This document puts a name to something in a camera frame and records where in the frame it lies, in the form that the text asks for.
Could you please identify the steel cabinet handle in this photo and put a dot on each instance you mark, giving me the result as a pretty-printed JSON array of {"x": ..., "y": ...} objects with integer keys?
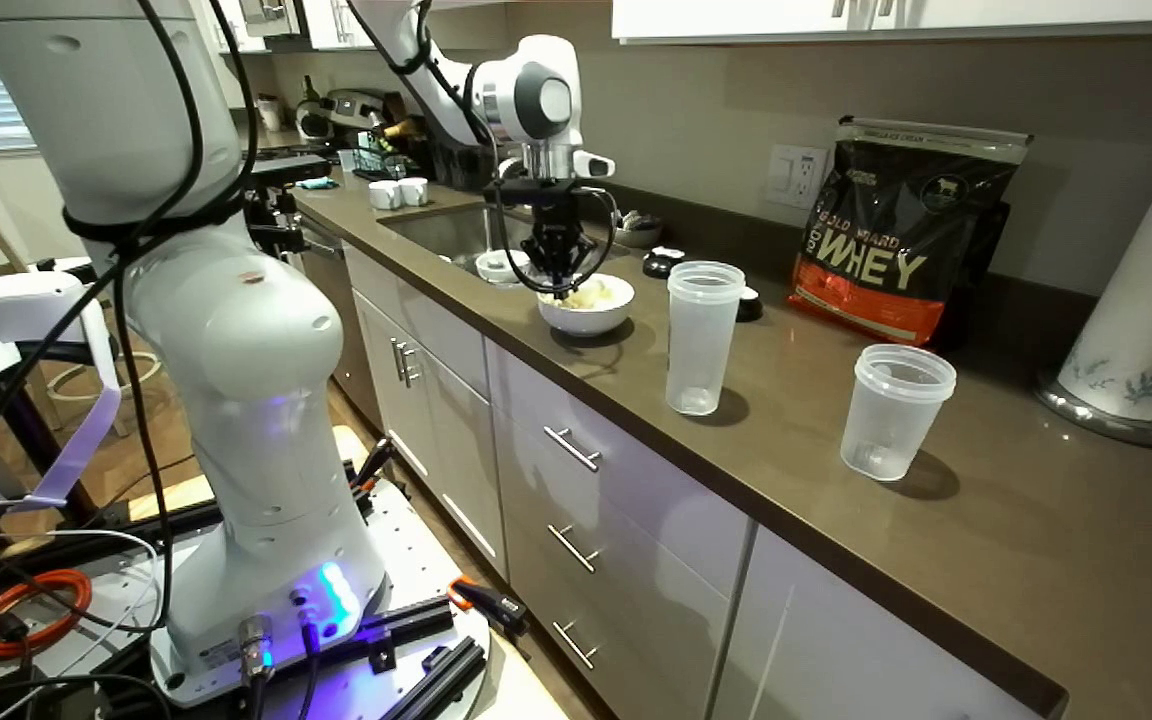
[{"x": 407, "y": 362}]

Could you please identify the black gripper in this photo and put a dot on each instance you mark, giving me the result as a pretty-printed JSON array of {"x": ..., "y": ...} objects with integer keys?
[{"x": 557, "y": 226}]

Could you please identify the white wall outlet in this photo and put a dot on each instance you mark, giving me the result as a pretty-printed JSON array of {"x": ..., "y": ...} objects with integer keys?
[{"x": 793, "y": 172}]

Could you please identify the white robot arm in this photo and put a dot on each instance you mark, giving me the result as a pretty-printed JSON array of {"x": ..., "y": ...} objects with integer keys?
[{"x": 132, "y": 125}]

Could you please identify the white ceramic bowl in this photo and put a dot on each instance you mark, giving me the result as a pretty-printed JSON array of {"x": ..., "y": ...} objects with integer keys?
[{"x": 591, "y": 309}]

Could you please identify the black whey protein bag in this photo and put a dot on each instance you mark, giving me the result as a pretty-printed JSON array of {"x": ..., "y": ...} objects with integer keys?
[{"x": 904, "y": 221}]

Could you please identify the short clear plastic cup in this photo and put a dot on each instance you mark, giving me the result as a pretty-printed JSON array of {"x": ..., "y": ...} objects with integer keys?
[{"x": 896, "y": 395}]

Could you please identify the steel drawer handle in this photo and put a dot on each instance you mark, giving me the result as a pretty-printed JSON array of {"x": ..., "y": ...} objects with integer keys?
[
  {"x": 584, "y": 656},
  {"x": 564, "y": 440},
  {"x": 560, "y": 533}
]

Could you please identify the tall clear shaker cup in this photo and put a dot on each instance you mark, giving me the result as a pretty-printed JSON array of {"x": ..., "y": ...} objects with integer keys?
[{"x": 702, "y": 322}]

